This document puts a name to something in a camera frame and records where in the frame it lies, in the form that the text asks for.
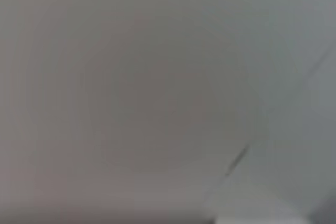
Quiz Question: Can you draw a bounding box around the beige handbag with green handles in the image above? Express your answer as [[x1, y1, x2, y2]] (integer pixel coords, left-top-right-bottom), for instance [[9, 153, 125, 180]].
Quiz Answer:
[[0, 0, 266, 224]]

